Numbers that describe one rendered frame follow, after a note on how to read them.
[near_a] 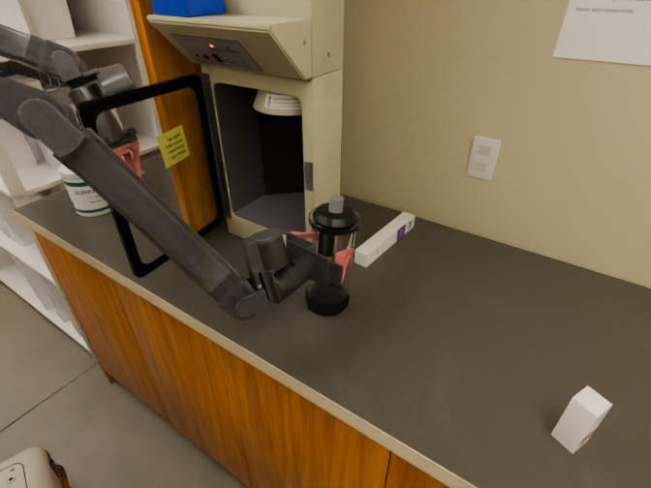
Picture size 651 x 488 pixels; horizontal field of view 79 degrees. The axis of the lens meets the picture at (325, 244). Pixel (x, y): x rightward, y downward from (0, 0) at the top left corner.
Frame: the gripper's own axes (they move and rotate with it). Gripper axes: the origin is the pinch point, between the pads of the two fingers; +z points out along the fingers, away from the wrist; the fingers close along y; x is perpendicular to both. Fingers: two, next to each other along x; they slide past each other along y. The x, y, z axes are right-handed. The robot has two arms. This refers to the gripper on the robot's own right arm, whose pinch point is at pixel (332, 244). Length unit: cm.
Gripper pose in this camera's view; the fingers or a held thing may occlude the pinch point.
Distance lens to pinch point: 83.9
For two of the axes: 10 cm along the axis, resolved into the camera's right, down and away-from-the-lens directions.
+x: -0.7, 8.4, 5.4
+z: 5.7, -4.1, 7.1
